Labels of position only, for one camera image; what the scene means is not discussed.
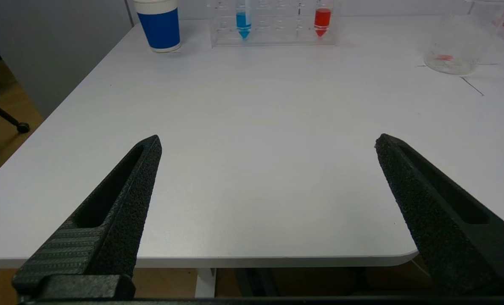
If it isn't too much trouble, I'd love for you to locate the black caster leg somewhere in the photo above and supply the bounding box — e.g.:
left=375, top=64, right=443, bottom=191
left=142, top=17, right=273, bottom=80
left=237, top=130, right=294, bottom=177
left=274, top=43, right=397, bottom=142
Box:
left=0, top=96, right=31, bottom=135

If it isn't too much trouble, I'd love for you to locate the clear glass beaker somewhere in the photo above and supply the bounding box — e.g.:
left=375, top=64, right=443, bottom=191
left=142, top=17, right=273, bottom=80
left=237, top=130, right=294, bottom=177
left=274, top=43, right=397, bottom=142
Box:
left=423, top=0, right=497, bottom=76

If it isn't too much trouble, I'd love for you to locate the blue and white paper cup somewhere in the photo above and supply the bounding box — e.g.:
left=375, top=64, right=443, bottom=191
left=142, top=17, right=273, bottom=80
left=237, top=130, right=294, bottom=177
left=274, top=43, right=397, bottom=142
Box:
left=133, top=0, right=182, bottom=53

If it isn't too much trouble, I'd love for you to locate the white table leg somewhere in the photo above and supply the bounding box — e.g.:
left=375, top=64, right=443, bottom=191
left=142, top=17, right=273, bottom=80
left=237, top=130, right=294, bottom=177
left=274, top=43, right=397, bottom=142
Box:
left=194, top=268, right=217, bottom=298

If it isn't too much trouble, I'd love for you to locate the test tube with red pigment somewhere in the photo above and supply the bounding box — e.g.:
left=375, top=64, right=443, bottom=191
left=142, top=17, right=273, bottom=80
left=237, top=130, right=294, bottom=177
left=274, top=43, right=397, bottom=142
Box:
left=314, top=0, right=333, bottom=38

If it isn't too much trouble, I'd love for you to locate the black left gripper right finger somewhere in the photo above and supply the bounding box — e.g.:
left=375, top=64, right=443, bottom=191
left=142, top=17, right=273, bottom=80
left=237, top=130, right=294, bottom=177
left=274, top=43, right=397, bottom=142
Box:
left=374, top=133, right=504, bottom=297

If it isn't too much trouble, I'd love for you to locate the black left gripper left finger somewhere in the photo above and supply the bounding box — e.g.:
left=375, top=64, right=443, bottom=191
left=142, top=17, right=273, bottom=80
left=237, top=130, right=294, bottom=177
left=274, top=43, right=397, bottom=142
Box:
left=12, top=135, right=162, bottom=302

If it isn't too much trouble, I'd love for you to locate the test tube with blue pigment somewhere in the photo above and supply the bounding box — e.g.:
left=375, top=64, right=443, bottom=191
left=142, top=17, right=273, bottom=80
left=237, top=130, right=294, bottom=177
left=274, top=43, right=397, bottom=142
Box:
left=235, top=0, right=253, bottom=40

